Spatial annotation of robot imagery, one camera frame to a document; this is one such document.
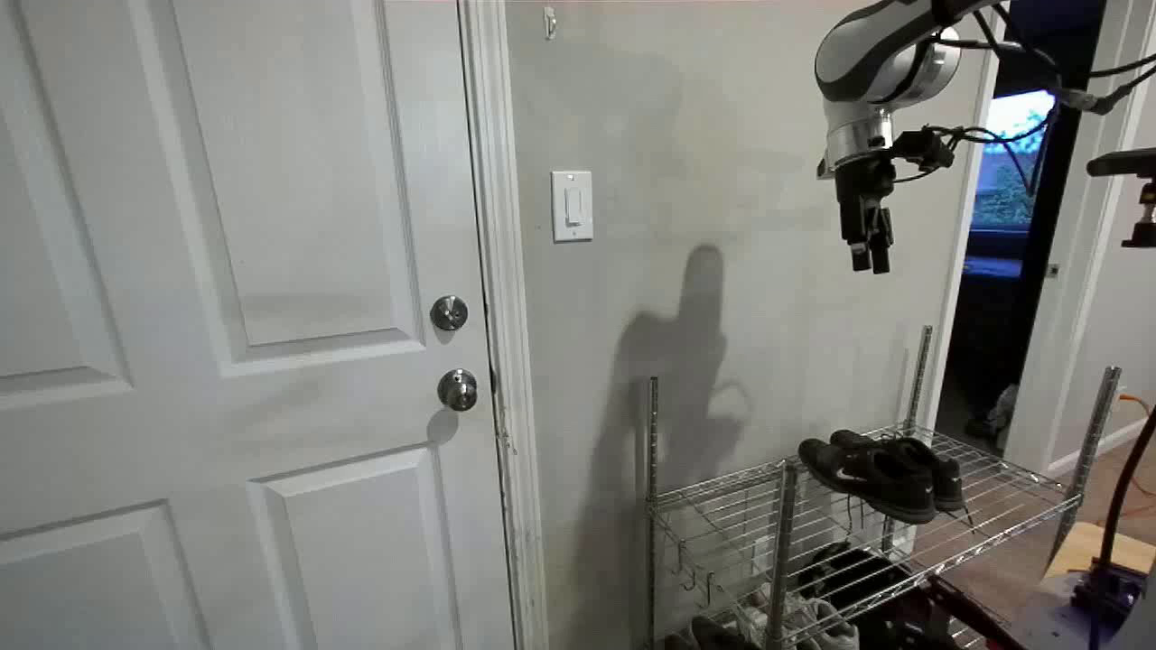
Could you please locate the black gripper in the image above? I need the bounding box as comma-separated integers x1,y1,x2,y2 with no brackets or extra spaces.
835,152,905,278

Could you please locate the lit blue screen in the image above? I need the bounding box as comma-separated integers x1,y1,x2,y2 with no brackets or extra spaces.
967,86,1063,240

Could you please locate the white doorway trim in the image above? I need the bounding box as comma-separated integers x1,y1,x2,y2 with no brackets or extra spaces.
1001,0,1156,478

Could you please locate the black shoe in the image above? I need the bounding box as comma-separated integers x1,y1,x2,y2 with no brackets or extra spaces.
826,425,972,520
796,432,943,529

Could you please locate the yellow cardboard piece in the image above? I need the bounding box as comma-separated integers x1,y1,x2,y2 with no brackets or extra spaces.
1046,517,1156,582

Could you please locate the silver deadbolt lock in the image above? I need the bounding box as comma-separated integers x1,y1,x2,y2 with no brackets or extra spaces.
427,293,472,335

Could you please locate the silver door knob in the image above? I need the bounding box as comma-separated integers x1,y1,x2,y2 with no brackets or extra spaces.
435,365,485,417

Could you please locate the white panel door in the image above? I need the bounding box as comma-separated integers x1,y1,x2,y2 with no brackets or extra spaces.
0,0,523,650

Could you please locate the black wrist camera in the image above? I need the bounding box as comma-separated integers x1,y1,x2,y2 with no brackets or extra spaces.
893,124,964,172

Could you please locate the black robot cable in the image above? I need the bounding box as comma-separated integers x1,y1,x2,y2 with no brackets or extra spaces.
893,0,1156,201

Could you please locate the black camera on stand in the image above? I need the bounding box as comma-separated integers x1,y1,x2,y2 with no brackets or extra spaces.
1084,143,1156,252

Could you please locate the chrome wire shelf rack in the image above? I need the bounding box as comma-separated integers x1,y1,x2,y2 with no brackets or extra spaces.
633,320,1126,650

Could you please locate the white wall light switch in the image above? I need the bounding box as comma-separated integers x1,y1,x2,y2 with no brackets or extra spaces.
550,168,600,245

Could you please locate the black curved cable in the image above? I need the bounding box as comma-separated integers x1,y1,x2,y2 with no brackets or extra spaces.
1084,403,1156,607

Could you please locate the white door frame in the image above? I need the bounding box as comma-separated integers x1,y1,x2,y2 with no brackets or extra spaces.
453,0,554,650

